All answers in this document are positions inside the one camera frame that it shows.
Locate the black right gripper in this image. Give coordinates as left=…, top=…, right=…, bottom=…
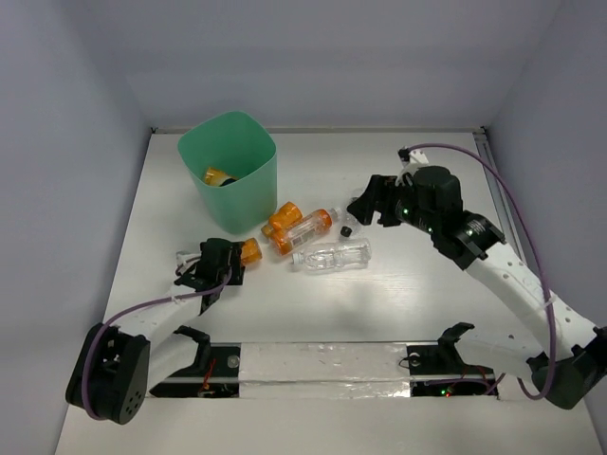
left=348, top=172, right=439, bottom=234

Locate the small orange juice bottle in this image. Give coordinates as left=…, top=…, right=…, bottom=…
left=240, top=238, right=263, bottom=266

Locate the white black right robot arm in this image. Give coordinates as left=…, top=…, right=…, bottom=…
left=347, top=166, right=606, bottom=410

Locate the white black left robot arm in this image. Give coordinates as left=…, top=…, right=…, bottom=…
left=64, top=238, right=261, bottom=425

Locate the orange bottle by bin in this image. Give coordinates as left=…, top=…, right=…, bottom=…
left=261, top=202, right=303, bottom=238

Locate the green plastic bin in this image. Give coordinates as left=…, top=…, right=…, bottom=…
left=177, top=111, right=278, bottom=234

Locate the clear bottle black cap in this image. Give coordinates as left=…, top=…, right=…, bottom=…
left=340, top=188, right=364, bottom=240

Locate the clear bottle blue white cap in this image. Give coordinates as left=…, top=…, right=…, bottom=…
left=291, top=238, right=372, bottom=274

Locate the clear bottle orange flower label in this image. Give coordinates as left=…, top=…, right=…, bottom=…
left=269, top=208, right=342, bottom=256

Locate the silver taped base strip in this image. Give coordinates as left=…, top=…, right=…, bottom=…
left=238, top=342, right=411, bottom=400

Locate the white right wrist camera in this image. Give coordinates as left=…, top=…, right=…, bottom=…
left=396, top=148, right=429, bottom=186

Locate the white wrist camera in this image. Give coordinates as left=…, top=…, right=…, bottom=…
left=175, top=251, right=201, bottom=276
left=396, top=148, right=429, bottom=186

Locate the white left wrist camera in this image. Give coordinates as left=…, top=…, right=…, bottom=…
left=175, top=251, right=201, bottom=276

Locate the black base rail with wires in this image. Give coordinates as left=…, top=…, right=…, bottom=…
left=150, top=343, right=241, bottom=398

